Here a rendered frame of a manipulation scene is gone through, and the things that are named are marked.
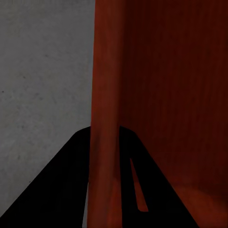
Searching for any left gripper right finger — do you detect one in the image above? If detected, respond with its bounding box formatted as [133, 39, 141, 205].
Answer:
[120, 126, 199, 228]

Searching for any storage box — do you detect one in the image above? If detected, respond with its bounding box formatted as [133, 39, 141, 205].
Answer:
[87, 0, 228, 228]

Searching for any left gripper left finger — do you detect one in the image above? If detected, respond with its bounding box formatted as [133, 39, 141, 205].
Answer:
[0, 126, 91, 228]

